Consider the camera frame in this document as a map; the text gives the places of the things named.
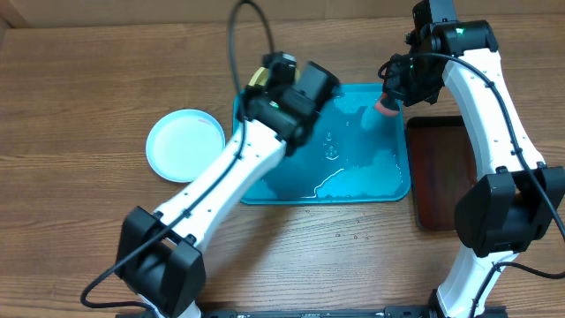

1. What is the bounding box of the red and green sponge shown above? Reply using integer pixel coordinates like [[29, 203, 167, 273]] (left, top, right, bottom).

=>
[[374, 93, 400, 117]]

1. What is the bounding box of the light blue plate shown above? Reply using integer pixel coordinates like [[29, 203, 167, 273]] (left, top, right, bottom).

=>
[[146, 109, 226, 183]]

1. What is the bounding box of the yellow plate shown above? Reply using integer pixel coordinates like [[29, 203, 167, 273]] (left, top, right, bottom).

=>
[[248, 64, 300, 87]]

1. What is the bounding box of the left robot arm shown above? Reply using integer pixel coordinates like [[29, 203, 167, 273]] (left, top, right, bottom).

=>
[[114, 53, 340, 317]]

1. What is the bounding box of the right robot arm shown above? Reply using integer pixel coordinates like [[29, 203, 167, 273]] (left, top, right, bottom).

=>
[[376, 19, 564, 317]]

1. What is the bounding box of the teal plastic tray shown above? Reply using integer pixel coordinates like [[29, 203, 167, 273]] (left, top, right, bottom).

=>
[[242, 83, 411, 205]]

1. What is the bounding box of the dark brown rectangular tray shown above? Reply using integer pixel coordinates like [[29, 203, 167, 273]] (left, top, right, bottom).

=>
[[405, 116, 477, 231]]

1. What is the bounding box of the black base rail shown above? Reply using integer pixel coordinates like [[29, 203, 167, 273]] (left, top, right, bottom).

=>
[[115, 304, 509, 318]]

